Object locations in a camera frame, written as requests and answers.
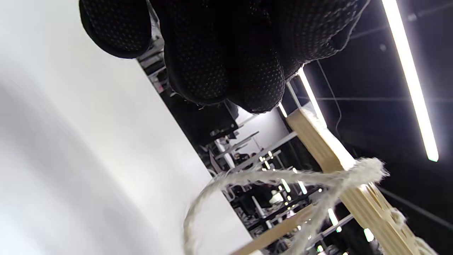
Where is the person's left hand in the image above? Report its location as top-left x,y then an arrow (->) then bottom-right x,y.
79,0 -> 370,114

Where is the ceiling light strip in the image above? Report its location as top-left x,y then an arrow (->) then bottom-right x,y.
382,0 -> 439,162
297,67 -> 328,128

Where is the white rope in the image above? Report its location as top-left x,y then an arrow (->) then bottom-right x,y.
183,158 -> 439,255

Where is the wooden crocodile lacing toy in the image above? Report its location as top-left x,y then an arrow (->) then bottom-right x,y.
286,108 -> 439,255

